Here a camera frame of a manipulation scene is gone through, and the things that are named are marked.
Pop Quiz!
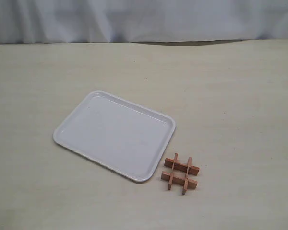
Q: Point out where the white plastic tray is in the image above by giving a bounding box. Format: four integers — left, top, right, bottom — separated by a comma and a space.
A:
53, 91, 176, 183

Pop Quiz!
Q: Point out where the wooden notched puzzle piece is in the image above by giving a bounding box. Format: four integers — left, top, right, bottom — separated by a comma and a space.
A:
168, 153, 178, 190
164, 158, 200, 176
161, 171, 197, 194
182, 157, 192, 195

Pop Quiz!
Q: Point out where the white cloth backdrop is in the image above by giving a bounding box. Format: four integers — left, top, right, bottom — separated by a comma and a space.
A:
0, 0, 288, 43

